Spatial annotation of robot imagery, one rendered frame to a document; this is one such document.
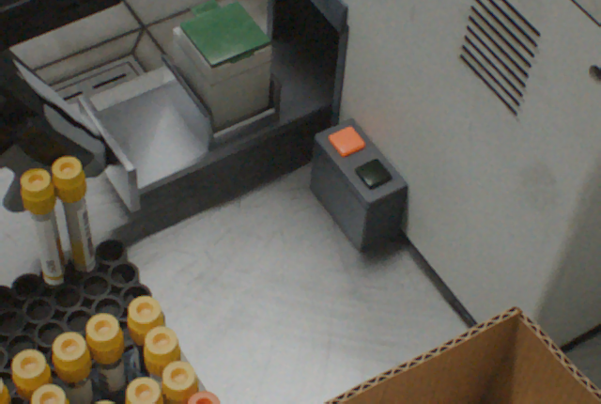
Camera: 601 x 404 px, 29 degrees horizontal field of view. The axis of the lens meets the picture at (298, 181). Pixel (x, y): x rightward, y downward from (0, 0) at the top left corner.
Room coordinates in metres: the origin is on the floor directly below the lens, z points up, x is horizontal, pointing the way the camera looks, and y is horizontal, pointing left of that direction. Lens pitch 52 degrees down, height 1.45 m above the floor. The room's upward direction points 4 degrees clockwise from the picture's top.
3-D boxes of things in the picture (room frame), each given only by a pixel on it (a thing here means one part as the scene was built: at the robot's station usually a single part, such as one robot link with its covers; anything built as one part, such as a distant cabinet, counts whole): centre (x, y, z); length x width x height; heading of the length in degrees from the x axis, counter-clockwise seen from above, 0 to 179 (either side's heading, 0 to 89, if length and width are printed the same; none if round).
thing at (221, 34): (0.48, 0.05, 0.98); 0.05 x 0.04 x 0.01; 35
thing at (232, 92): (0.48, 0.05, 0.95); 0.05 x 0.04 x 0.06; 35
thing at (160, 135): (0.49, 0.03, 0.92); 0.21 x 0.07 x 0.05; 125
